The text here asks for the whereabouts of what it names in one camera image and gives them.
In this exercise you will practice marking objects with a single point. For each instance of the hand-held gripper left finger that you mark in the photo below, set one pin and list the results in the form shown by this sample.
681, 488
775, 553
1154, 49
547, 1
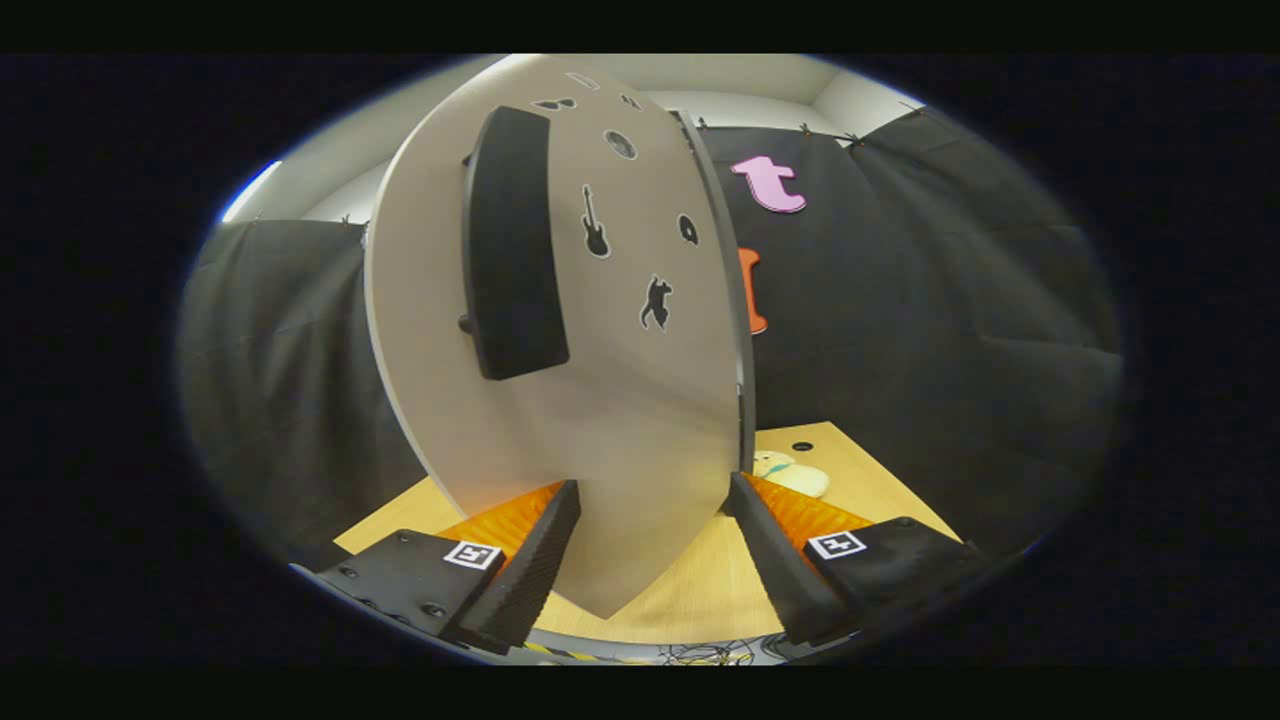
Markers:
530, 580

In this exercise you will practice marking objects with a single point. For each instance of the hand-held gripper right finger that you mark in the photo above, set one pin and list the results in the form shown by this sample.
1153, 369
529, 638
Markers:
785, 580

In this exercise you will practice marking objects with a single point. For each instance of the cream plush toy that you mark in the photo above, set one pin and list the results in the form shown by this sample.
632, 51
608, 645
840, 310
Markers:
800, 478

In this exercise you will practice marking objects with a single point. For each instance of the grey cabinet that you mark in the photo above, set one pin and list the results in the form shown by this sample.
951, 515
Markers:
746, 340

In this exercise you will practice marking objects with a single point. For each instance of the black backdrop cloth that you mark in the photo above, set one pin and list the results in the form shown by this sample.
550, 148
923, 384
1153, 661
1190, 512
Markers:
950, 320

